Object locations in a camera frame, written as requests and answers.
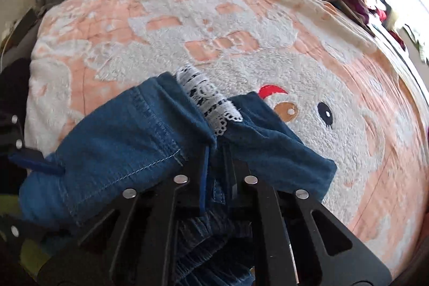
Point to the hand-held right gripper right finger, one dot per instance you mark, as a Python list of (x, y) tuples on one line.
[(231, 178)]

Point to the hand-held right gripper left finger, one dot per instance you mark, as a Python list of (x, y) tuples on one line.
[(203, 182)]

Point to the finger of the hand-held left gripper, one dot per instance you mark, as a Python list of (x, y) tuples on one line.
[(37, 163), (15, 231)]

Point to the blue denim pants lace trim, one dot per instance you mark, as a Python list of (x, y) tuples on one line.
[(117, 145)]

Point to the yellow-green cloth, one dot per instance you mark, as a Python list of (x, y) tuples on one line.
[(30, 256)]

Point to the peach bear printed blanket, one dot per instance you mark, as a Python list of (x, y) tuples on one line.
[(335, 71)]

